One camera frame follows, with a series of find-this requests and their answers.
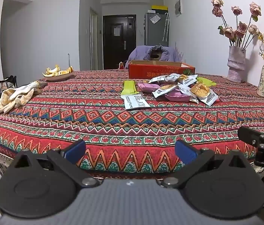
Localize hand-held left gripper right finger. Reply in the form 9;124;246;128
162;140;252;188

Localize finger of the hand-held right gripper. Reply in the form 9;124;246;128
238;127;264;148

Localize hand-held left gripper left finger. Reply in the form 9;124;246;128
10;140;100;188

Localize pink snack packet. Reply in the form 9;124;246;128
138;82;162;92
165;89;191;102

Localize pile of white snack packets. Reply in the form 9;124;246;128
144;73;218;106

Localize single white snack packet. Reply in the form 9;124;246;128
121;95;151;110

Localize red cardboard box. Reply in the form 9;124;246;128
129;60;195;79

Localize patterned red tablecloth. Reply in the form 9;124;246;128
0;69;264;181

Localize pink ribbed vase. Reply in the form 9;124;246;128
227;46;247;83

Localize brown shallow bowl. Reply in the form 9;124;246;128
43;71;74;82

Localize cream knitted work glove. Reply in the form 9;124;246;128
13;81;41;106
0;88;25;114

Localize yellow fruit peels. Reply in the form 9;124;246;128
42;65;74;77

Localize brown chair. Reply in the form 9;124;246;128
149;47;162;61

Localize bunch of dried pink roses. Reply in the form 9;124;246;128
212;0;262;50

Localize dark entrance door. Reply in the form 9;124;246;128
103;15;136;69

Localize purple padded jacket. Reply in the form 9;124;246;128
128;45;181;69

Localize grey refrigerator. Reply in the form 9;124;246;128
145;12;169;47

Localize folded hanging umbrella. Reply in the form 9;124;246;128
162;13;171;41

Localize clear plastic bag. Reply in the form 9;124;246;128
150;14;162;24

